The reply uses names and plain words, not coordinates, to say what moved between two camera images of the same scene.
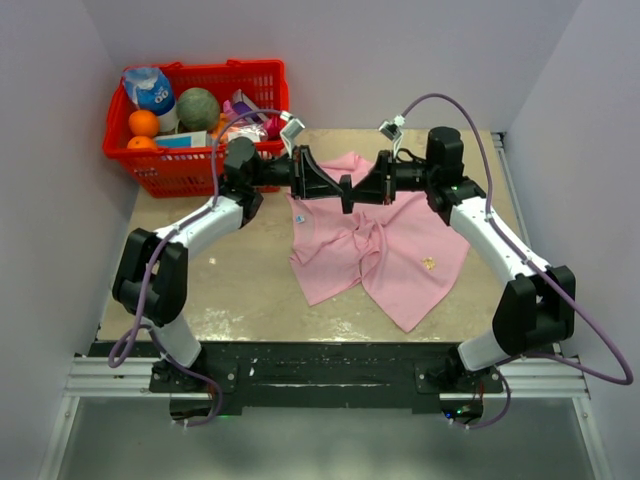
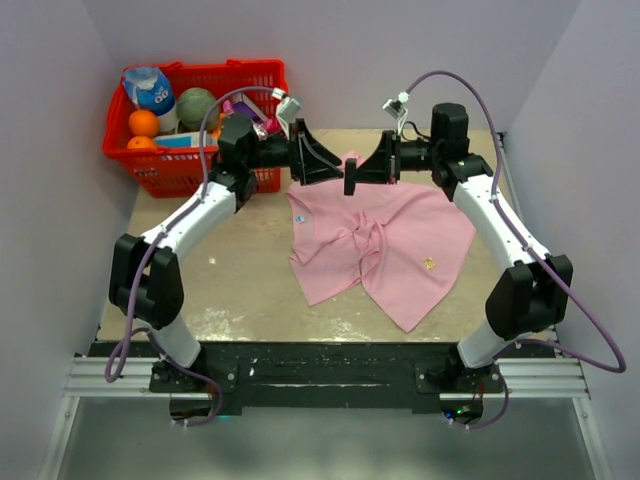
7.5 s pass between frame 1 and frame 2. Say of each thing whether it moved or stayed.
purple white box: stayed
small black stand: moved
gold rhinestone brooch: stayed
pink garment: stayed
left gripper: moved
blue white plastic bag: stayed
